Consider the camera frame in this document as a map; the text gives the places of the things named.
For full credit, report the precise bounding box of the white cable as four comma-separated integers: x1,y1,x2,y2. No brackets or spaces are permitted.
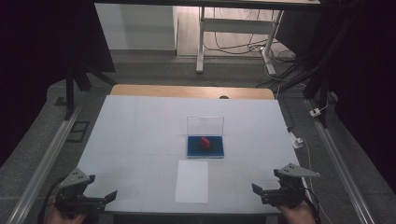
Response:
300,136,334,224

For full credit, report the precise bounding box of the person's right hand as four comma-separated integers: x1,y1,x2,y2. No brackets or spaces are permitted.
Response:
276,200,318,224

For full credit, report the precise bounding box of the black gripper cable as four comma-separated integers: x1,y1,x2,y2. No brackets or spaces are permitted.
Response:
303,186,322,224
36,175,68,224

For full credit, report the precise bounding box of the aluminium rail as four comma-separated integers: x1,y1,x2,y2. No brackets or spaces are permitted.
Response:
5,105,82,224
304,98,376,224

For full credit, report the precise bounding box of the large white table cover board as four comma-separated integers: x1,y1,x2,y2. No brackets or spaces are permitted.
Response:
76,94,301,215

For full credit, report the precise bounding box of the white cabinet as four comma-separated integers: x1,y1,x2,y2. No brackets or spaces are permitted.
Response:
94,3,179,51

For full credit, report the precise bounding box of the blue ink pad clear lid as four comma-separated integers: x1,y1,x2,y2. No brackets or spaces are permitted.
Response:
186,116,225,160

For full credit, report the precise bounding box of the white paper sheet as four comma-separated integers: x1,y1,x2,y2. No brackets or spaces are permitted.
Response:
174,160,209,204

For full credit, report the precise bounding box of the person's left hand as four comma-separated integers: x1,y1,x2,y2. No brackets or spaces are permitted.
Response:
46,206,88,224

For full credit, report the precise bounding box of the wooden table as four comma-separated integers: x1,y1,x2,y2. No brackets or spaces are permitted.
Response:
109,83,276,101

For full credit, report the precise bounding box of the black floor frame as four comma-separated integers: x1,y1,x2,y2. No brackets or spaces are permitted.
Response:
65,120,91,144

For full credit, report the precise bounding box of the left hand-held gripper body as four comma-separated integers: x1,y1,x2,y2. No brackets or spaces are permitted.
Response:
54,168,107,217

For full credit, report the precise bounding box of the white desk frame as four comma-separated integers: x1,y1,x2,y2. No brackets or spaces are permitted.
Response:
195,6,285,76

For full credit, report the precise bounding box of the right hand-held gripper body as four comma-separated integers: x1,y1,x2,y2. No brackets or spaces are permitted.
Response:
261,162,321,209

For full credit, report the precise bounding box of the tangle of black floor cables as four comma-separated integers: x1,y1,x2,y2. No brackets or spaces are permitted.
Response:
204,7,307,90

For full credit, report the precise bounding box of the black tripod stand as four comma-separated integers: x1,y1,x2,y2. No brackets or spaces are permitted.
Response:
63,60,118,121
274,12,359,129

